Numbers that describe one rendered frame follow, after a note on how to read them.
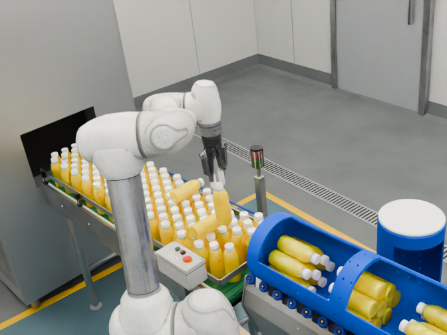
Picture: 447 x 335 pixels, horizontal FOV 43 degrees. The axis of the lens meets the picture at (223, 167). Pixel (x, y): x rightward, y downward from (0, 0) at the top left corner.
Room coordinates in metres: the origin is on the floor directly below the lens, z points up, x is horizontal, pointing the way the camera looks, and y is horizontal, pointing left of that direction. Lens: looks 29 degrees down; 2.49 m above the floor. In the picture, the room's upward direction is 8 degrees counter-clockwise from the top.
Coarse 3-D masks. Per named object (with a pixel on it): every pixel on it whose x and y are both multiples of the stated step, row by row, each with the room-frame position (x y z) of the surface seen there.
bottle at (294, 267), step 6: (276, 252) 1.75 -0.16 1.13; (282, 252) 1.75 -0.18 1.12; (270, 258) 1.74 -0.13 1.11; (276, 258) 1.73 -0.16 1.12; (282, 258) 1.72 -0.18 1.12; (288, 258) 1.71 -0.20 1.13; (294, 258) 1.71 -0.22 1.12; (270, 264) 1.75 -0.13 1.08; (276, 264) 1.72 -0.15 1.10; (282, 264) 1.70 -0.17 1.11; (288, 264) 1.68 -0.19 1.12; (294, 264) 1.67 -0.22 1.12; (300, 264) 1.67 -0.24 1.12; (282, 270) 1.69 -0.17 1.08; (288, 270) 1.67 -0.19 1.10; (294, 270) 1.65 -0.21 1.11; (300, 270) 1.65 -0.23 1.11; (294, 276) 1.65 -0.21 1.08; (300, 276) 1.64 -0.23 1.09
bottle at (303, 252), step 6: (282, 240) 1.78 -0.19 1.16; (288, 240) 1.77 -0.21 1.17; (294, 240) 1.76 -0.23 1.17; (282, 246) 1.76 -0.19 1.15; (288, 246) 1.74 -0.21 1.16; (294, 246) 1.73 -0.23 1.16; (300, 246) 1.72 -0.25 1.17; (306, 246) 1.72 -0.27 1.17; (288, 252) 1.73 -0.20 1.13; (294, 252) 1.71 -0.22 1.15; (300, 252) 1.70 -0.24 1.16; (306, 252) 1.69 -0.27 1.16; (312, 252) 1.69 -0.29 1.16; (300, 258) 1.69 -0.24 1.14; (306, 258) 1.68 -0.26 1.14
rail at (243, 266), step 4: (244, 264) 1.89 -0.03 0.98; (236, 268) 1.87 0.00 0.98; (240, 268) 1.88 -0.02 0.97; (244, 268) 1.89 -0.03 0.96; (232, 272) 1.85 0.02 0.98; (236, 272) 1.86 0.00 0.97; (240, 272) 1.88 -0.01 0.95; (228, 276) 1.83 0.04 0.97; (232, 276) 1.85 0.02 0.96; (220, 280) 1.81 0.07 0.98; (224, 280) 1.82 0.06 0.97; (228, 280) 1.83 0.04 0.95
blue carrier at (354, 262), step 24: (288, 216) 1.85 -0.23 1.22; (264, 240) 1.75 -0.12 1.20; (312, 240) 1.86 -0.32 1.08; (336, 240) 1.75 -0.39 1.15; (264, 264) 1.81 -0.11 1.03; (336, 264) 1.75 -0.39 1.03; (360, 264) 1.49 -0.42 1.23; (384, 264) 1.59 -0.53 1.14; (288, 288) 1.60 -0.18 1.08; (336, 288) 1.46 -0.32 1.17; (408, 288) 1.52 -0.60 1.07; (432, 288) 1.45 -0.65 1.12; (336, 312) 1.43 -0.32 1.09; (408, 312) 1.48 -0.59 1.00
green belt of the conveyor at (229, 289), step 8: (80, 200) 2.74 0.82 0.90; (104, 216) 2.54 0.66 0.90; (248, 272) 1.93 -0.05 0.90; (208, 280) 1.91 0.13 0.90; (240, 280) 1.88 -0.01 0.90; (216, 288) 1.85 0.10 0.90; (224, 288) 1.85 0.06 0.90; (232, 288) 1.84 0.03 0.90; (240, 288) 1.84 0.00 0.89; (232, 296) 1.81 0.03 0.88; (240, 296) 1.84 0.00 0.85
